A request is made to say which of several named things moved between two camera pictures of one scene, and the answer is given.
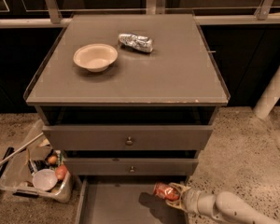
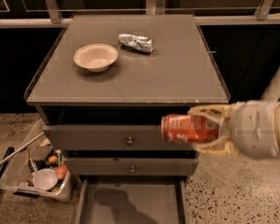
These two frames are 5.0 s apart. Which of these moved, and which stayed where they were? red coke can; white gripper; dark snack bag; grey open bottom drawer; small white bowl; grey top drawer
Moved: red coke can; white gripper
Stayed: small white bowl; grey top drawer; grey open bottom drawer; dark snack bag
